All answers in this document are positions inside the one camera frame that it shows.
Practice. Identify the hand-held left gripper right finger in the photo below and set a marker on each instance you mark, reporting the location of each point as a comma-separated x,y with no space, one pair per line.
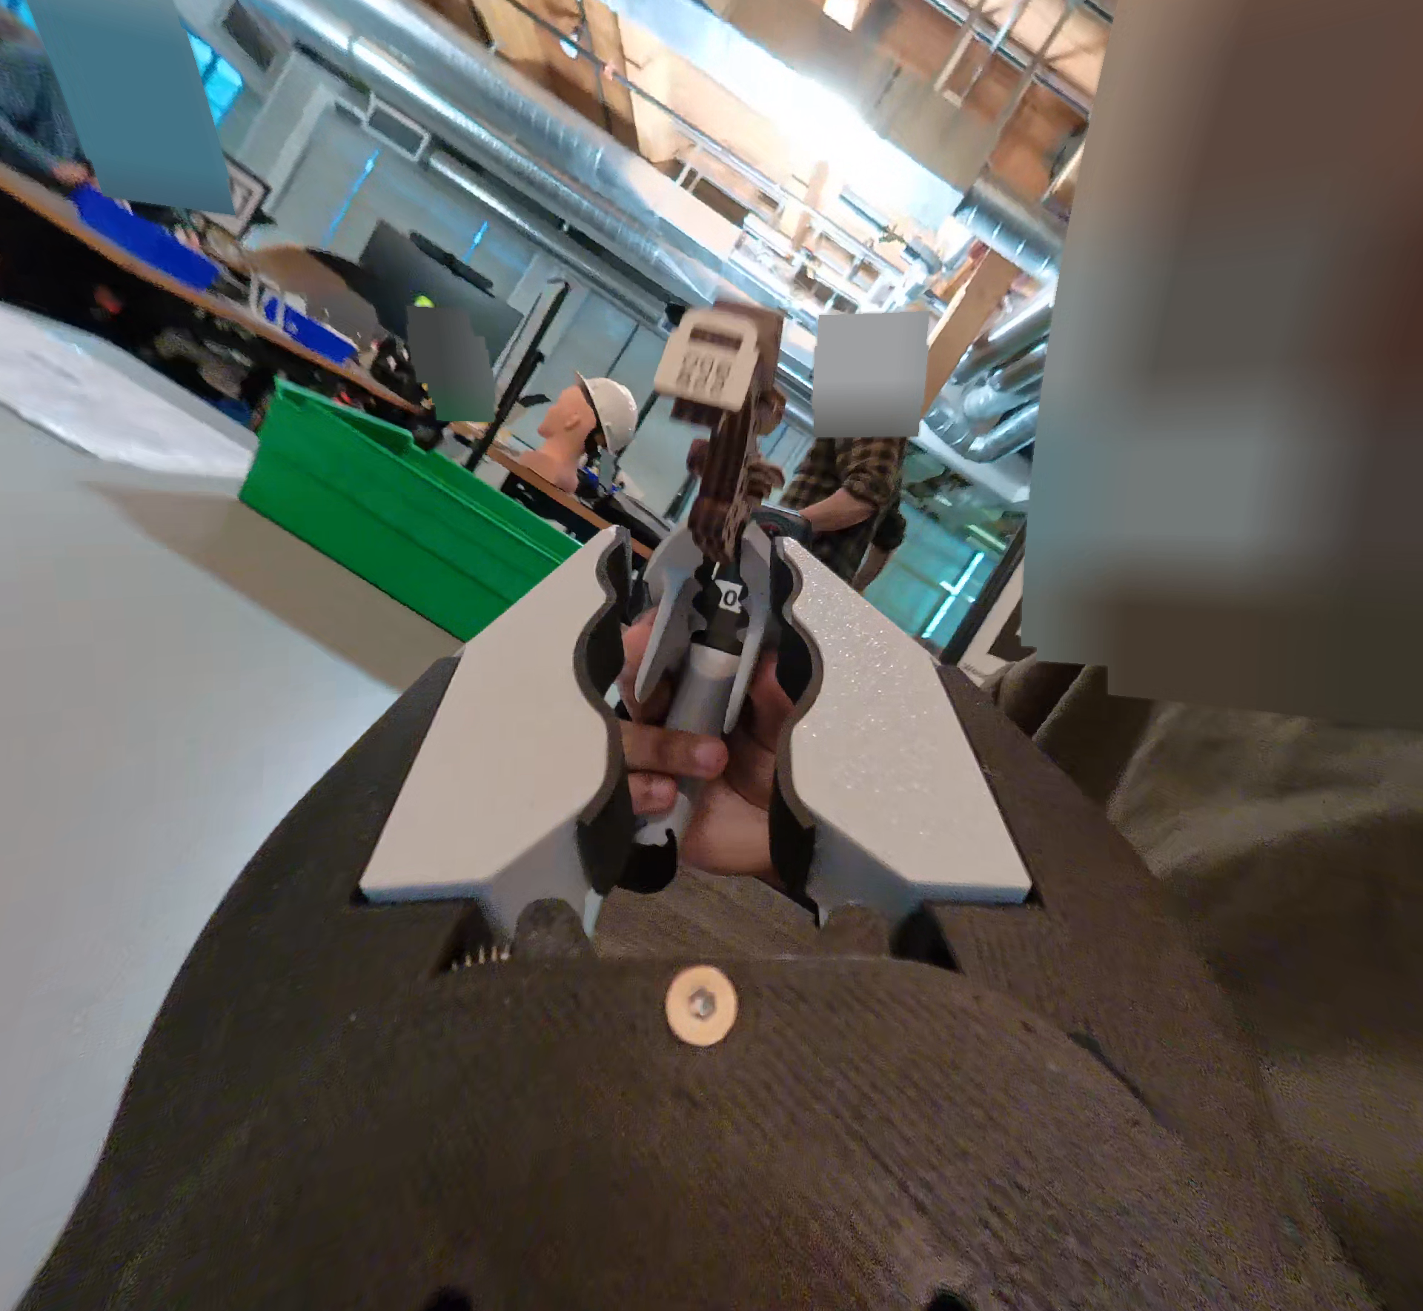
901,767

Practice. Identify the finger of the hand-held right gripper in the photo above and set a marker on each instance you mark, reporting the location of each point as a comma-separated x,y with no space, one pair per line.
672,600
759,611

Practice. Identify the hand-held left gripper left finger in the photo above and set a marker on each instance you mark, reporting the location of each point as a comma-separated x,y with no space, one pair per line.
500,756

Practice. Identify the wooden puzzle model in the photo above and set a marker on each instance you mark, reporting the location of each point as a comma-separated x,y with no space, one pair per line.
723,467

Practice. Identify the person's right hand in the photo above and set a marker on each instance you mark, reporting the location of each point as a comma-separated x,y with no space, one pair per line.
723,812

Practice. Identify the wooden work table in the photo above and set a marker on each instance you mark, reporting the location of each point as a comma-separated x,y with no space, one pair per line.
545,486

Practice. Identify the mannequin head with white helmet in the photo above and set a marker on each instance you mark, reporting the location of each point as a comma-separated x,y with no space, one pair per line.
579,422

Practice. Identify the green plastic bin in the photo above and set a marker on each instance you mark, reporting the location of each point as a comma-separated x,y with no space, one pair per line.
390,510

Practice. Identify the dark monitor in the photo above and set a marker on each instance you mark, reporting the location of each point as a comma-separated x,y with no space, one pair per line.
444,267

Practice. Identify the blue plastic bin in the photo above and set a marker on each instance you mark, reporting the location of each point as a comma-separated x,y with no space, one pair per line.
311,329
144,233

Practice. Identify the white paper sheet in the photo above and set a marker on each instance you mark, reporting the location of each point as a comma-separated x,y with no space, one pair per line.
88,400

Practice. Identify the silver ventilation duct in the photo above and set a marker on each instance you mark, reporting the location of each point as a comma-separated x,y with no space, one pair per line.
534,151

